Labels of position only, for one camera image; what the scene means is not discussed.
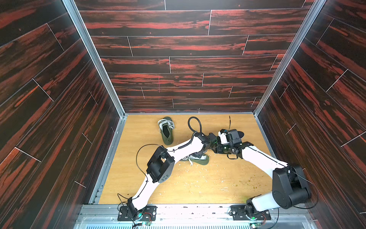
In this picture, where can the black insole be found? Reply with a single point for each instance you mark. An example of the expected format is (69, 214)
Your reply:
(241, 134)

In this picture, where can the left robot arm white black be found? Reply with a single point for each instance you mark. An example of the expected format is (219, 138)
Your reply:
(161, 164)

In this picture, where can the aluminium front rail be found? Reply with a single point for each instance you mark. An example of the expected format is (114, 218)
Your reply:
(191, 216)

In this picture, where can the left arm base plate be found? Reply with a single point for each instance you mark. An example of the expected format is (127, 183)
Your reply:
(146, 214)

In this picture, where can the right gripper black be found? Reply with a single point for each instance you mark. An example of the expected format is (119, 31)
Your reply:
(225, 146)

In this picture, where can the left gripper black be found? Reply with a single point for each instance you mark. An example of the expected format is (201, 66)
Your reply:
(198, 156)

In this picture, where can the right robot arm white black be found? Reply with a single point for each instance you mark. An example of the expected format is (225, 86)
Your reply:
(289, 185)

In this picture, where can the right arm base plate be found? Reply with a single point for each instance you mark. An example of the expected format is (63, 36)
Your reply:
(244, 212)

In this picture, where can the green shoe white laces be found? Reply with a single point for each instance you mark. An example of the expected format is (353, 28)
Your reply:
(166, 126)
(195, 158)

